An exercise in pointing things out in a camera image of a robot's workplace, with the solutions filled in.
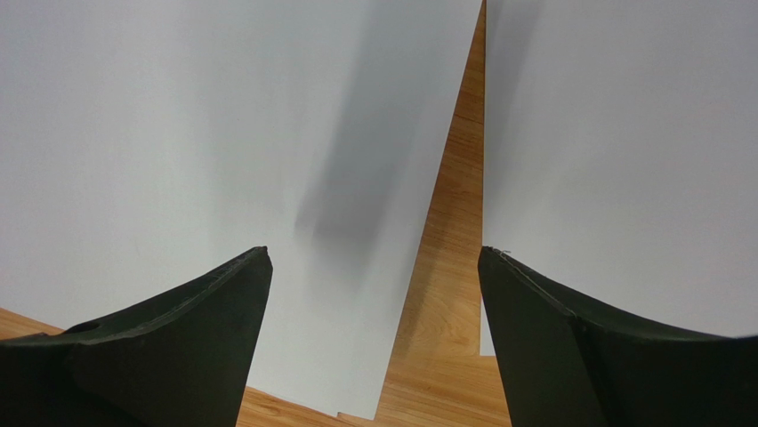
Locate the white paper sheet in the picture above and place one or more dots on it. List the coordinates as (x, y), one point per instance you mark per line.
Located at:
(620, 153)
(145, 142)

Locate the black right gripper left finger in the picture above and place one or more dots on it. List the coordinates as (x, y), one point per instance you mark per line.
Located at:
(180, 358)

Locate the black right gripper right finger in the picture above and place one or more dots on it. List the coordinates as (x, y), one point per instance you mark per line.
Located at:
(567, 359)

